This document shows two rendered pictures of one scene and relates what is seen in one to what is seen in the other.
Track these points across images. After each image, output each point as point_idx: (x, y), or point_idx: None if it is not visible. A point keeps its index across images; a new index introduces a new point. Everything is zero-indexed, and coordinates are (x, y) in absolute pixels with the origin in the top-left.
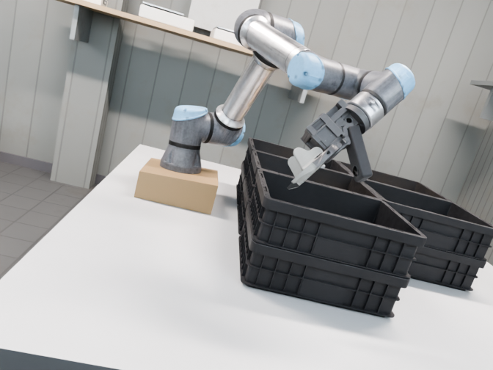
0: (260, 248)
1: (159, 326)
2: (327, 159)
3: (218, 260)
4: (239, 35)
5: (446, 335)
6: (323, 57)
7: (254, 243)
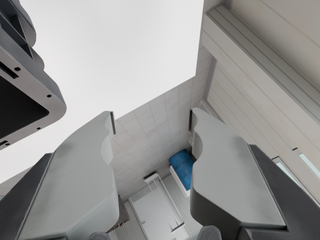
0: (28, 18)
1: (158, 21)
2: (212, 226)
3: None
4: None
5: None
6: None
7: (35, 35)
